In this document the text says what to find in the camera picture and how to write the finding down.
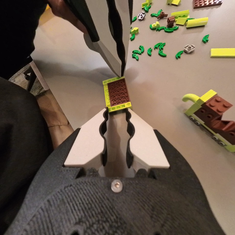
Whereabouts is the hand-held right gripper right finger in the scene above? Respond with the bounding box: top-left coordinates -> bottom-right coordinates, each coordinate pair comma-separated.
126,108 -> 170,174

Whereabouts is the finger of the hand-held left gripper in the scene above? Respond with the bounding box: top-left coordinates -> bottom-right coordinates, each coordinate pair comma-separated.
83,0 -> 122,76
107,0 -> 133,76

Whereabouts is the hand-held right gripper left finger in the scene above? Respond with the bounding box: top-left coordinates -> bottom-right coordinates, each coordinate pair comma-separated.
63,107 -> 109,174

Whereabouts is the lime brick panel with face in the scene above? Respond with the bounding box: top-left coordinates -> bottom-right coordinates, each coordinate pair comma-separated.
102,76 -> 133,113

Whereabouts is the person's left forearm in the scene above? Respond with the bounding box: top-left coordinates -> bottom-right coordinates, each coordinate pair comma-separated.
0,0 -> 49,80

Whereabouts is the person's left hand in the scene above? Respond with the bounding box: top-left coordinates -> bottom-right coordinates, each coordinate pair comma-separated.
51,0 -> 87,34

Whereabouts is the scatter of green leaf pieces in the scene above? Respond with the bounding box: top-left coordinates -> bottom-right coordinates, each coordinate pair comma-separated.
130,5 -> 210,61

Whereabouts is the person's black jacket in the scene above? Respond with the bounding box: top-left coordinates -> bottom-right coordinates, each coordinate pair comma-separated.
0,77 -> 53,235

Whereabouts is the lime curved brick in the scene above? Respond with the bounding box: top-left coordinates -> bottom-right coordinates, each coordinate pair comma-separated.
186,17 -> 209,28

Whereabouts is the brown and lime brick assembly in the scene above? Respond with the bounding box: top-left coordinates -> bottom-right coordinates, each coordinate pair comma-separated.
182,89 -> 235,152

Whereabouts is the brown studded plate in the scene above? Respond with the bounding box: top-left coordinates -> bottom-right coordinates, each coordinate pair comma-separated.
193,0 -> 223,9

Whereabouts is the black chair base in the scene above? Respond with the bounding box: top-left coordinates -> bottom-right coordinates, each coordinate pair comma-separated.
23,61 -> 37,91

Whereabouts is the long lime flat tile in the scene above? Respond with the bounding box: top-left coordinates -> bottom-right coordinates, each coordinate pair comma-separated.
210,48 -> 235,58

